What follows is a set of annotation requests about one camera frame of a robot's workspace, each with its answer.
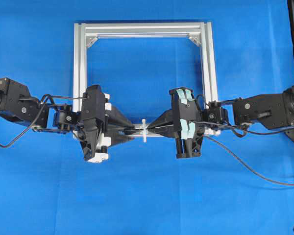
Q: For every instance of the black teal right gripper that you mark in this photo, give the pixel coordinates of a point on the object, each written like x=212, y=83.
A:
x=181, y=122

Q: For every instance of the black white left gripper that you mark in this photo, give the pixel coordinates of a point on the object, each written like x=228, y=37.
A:
x=92, y=126

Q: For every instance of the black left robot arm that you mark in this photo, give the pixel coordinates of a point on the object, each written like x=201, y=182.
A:
x=41, y=115

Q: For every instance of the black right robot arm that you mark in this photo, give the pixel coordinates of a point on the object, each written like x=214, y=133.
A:
x=274, y=111

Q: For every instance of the silver aluminium extrusion frame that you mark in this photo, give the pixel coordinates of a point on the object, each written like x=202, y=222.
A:
x=136, y=63

